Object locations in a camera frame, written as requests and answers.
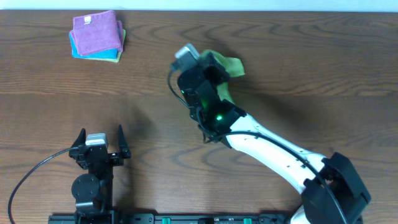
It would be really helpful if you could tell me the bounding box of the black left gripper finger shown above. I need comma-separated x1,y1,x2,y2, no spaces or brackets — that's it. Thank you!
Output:
72,128,86,148
118,125,131,159

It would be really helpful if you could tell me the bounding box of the green microfiber cloth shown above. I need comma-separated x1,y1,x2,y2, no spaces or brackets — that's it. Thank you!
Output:
200,49,245,104

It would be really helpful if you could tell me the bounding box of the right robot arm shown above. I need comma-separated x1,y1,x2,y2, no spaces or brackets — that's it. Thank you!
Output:
171,46,371,223

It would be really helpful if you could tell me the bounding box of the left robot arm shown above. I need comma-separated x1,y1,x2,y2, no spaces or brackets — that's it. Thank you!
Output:
69,126,131,224

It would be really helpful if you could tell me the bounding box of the light green folded cloth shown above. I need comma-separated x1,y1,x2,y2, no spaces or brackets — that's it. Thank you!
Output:
87,28,126,63

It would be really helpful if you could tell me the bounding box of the blue folded cloth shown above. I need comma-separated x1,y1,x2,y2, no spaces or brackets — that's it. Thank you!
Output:
69,32,118,59

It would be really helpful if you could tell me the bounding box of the purple folded cloth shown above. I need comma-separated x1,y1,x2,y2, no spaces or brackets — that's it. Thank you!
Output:
72,10,121,56

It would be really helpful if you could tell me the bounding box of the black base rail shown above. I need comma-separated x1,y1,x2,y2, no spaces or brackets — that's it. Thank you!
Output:
47,213,289,224

